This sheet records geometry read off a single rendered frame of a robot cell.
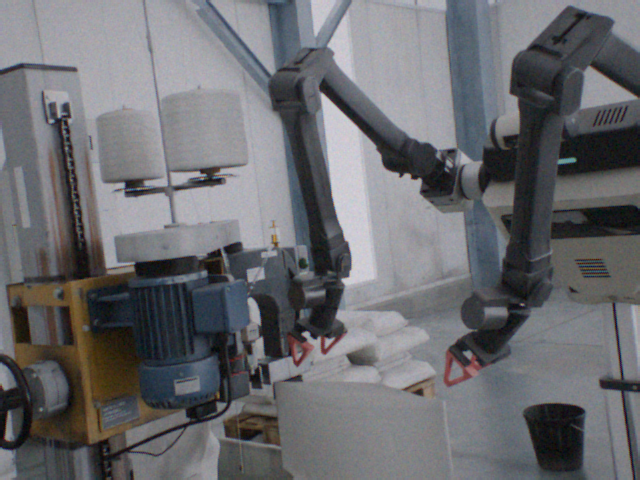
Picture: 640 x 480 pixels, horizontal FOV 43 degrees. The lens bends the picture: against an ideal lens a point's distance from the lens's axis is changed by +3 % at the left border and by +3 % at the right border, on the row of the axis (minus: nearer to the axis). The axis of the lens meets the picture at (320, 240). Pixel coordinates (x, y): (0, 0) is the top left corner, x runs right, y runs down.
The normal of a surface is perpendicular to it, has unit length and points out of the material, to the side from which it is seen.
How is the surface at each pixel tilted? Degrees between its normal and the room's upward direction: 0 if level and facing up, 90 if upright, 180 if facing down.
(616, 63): 121
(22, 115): 90
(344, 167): 90
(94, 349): 90
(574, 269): 130
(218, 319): 90
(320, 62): 102
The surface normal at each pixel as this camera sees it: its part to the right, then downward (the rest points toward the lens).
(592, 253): -0.43, 0.73
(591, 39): 0.51, 0.45
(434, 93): 0.74, -0.05
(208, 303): -0.29, 0.08
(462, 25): -0.65, 0.11
